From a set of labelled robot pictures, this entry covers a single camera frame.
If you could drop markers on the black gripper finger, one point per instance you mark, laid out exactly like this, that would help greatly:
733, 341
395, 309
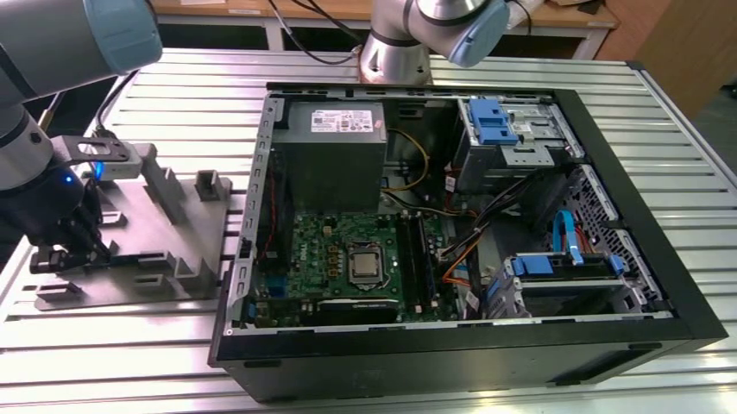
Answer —
85, 228
52, 259

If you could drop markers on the RAM stick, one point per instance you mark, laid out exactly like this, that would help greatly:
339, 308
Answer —
123, 260
427, 267

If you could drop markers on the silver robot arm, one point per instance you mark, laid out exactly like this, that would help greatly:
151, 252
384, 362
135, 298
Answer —
57, 43

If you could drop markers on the black RAM slot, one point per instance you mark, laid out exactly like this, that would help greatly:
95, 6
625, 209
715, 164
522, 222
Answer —
415, 263
410, 263
406, 263

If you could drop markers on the grey parts rack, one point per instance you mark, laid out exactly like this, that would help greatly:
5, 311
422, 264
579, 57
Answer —
149, 241

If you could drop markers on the black case fan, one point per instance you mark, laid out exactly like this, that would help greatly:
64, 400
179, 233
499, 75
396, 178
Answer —
281, 194

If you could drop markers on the green motherboard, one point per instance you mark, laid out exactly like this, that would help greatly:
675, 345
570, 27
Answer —
311, 259

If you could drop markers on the grey power supply unit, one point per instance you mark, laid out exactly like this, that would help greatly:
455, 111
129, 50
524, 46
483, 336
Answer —
334, 172

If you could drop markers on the CPU socket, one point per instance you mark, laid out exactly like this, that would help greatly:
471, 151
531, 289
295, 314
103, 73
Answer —
362, 249

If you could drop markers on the silver CPU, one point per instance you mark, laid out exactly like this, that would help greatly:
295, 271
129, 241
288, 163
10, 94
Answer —
366, 265

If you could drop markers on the black graphics card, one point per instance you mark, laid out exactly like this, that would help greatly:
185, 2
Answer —
356, 312

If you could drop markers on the wooden workbench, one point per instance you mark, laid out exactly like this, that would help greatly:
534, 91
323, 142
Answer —
189, 8

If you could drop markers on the black PC case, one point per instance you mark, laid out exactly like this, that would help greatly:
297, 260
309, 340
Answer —
403, 366

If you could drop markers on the metal drive cage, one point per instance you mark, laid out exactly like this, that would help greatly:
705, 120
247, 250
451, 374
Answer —
488, 168

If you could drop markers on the blue drive carrier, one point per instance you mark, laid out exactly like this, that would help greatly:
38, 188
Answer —
491, 125

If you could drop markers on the hard disk in blue carrier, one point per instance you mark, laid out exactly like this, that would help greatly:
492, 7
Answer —
532, 266

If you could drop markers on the metal disk bay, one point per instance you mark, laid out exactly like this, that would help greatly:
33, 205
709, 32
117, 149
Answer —
570, 284

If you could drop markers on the brown wooden cabinet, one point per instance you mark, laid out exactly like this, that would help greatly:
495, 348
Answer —
679, 43

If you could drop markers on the black camera bracket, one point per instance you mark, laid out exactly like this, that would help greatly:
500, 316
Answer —
61, 148

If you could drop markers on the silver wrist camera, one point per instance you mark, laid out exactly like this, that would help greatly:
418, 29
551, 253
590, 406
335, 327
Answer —
123, 166

